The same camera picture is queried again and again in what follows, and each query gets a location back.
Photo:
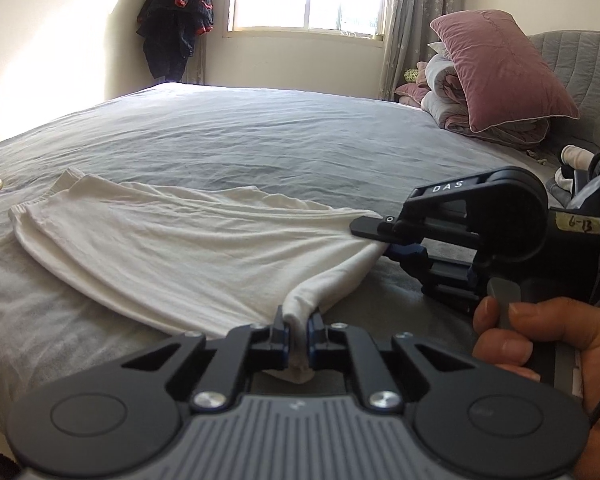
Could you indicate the white and black cloth bundle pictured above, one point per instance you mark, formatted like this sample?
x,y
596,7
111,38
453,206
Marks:
x,y
572,155

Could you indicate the grey patterned curtain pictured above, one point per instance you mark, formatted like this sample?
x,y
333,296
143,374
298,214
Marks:
x,y
420,20

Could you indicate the dark hanging clothes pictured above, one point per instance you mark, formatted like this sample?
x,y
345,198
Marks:
x,y
172,25

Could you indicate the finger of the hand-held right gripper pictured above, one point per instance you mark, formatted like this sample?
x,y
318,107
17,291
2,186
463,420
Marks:
x,y
410,252
370,226

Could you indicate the leopard print item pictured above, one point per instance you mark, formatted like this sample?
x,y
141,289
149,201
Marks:
x,y
411,75

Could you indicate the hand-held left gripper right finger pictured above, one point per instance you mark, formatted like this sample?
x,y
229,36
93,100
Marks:
x,y
312,335

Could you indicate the person's right hand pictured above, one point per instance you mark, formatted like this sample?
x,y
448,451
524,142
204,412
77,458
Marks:
x,y
510,350

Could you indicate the grey quilted headboard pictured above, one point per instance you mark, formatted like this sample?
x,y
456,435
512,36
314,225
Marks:
x,y
590,75

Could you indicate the white pants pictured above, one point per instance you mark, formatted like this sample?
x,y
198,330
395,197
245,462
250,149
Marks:
x,y
180,250

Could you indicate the grey bedsheet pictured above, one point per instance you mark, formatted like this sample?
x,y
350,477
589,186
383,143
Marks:
x,y
255,135

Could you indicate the folded white and pink quilt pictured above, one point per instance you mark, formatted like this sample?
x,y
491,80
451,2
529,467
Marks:
x,y
445,90

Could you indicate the large pink pillow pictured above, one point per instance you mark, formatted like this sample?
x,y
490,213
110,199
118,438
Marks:
x,y
500,65

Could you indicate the small pink pillow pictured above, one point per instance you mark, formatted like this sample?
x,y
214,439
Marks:
x,y
412,92

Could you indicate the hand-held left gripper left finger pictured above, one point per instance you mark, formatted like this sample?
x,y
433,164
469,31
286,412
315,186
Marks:
x,y
280,332

